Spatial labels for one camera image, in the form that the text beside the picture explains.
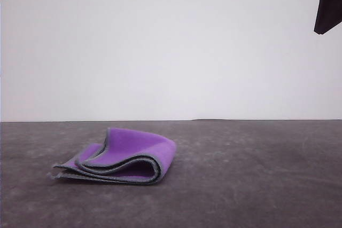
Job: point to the purple towel with grey hem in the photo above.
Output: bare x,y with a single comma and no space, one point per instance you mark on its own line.
128,156

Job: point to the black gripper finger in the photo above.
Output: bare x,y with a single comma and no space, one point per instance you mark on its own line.
330,9

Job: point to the grey table cloth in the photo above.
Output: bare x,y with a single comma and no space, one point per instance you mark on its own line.
213,198

